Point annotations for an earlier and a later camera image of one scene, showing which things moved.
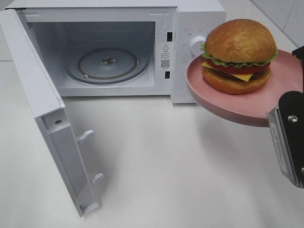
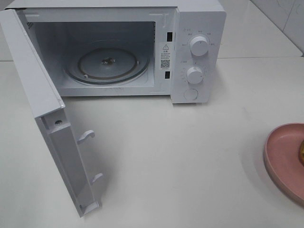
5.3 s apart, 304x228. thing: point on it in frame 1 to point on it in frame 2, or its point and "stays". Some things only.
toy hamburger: x=237 y=54 to x=301 y=153
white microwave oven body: x=113 y=52 stays
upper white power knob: x=195 y=46 stays
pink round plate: x=251 y=109 to x=281 y=155
